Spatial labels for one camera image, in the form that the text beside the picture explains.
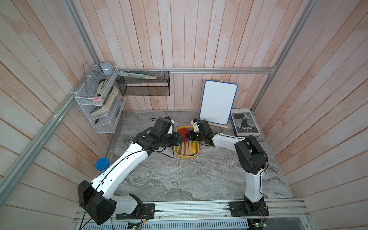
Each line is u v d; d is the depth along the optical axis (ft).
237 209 2.39
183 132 3.22
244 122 3.54
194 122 2.97
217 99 3.02
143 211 2.39
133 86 3.49
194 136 2.85
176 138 2.12
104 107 2.56
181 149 2.94
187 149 2.97
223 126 3.32
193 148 3.02
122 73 2.98
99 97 2.29
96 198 1.23
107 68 2.72
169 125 1.88
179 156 2.90
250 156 1.73
